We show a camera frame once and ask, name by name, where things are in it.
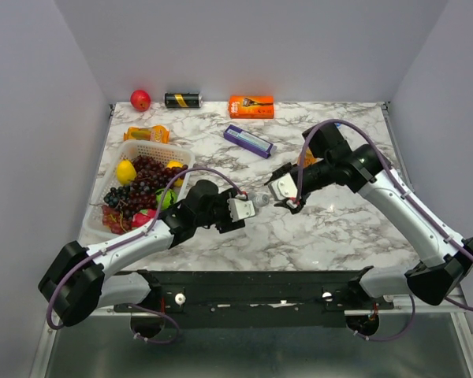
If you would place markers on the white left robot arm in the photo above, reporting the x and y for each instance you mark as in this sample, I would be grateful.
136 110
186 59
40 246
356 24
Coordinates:
122 252

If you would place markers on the black gold can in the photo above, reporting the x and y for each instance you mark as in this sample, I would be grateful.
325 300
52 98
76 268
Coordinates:
183 100

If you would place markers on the yellow lemon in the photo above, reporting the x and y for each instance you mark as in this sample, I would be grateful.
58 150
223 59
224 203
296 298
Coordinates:
125 172
174 165

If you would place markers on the dark red grapes bunch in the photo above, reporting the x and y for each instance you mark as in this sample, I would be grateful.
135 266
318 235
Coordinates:
151 176

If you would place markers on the dark blue grapes bunch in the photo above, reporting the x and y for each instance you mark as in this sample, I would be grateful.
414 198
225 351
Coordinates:
117 197

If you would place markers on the pink dragon fruit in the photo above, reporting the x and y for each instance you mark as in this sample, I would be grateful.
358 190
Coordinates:
142 217

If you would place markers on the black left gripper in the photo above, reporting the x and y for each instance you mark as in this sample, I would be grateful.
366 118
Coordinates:
229 225

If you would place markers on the white plastic basket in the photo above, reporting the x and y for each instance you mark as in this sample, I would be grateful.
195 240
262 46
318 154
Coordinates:
128 150

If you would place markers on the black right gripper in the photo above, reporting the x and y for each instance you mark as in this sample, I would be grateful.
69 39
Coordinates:
303 197

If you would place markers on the orange razor box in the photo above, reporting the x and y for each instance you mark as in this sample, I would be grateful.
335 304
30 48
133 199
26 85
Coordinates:
251 107

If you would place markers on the purple toothpaste box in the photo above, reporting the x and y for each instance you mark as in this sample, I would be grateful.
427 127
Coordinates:
249 141

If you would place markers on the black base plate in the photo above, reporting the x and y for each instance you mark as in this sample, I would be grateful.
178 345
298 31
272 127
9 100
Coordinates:
226 299

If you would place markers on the orange snack bag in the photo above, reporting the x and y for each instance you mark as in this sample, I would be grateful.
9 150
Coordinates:
157 134

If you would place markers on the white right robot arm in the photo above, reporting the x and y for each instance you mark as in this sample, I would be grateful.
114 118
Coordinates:
445 256

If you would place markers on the red apple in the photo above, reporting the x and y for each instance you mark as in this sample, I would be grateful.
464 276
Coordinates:
140 100

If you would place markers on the small water bottle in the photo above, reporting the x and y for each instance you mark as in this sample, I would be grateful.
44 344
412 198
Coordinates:
259 200

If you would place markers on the orange juice bottle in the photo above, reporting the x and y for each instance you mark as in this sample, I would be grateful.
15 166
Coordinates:
309 158

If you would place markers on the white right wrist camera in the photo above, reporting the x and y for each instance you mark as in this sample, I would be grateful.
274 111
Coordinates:
283 188

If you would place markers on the light red grapes bunch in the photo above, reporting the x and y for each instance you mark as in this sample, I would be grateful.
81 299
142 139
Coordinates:
114 221

